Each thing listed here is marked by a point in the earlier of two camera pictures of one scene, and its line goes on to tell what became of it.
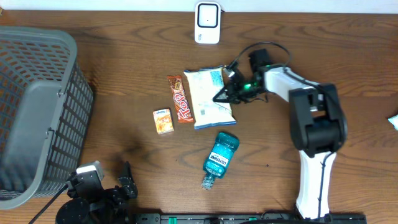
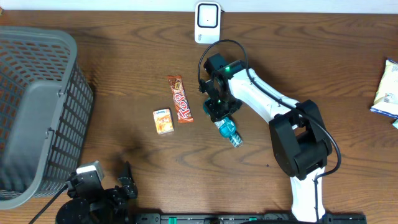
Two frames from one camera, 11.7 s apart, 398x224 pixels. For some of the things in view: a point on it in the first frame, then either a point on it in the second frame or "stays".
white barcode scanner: x=207 y=22 stays
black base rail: x=333 y=218 stays
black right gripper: x=235 y=97 -> x=217 y=114
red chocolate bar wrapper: x=181 y=101 stays
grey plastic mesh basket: x=46 y=109 stays
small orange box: x=163 y=121 stays
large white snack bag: x=204 y=84 -> x=386 y=99
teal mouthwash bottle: x=219 y=158 -> x=227 y=128
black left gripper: x=127 y=186 stays
